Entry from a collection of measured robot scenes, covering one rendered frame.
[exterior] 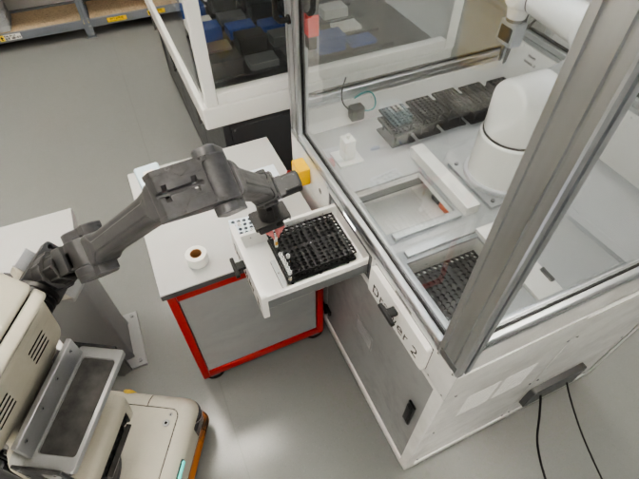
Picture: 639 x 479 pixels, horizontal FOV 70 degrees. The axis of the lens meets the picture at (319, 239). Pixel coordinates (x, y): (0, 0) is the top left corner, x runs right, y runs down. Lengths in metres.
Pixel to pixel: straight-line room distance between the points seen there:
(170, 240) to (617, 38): 1.39
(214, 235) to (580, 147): 1.24
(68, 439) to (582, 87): 1.03
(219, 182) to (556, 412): 1.90
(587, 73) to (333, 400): 1.73
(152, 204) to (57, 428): 0.55
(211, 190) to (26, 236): 1.25
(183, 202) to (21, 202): 2.64
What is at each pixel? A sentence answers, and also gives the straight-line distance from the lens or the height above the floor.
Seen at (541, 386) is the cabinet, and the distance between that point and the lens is 1.93.
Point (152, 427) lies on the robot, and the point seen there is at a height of 0.28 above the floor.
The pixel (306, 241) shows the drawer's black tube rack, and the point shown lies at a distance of 1.42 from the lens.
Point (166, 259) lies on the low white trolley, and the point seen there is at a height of 0.76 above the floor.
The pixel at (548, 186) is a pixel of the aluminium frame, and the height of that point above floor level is 1.53.
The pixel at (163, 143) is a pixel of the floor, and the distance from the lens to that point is 3.35.
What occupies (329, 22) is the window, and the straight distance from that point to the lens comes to 1.23.
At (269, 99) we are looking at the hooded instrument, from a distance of 2.01.
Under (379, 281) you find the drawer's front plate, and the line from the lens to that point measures 1.28.
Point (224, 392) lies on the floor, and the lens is 2.15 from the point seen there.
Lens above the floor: 1.97
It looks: 50 degrees down
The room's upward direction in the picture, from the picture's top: straight up
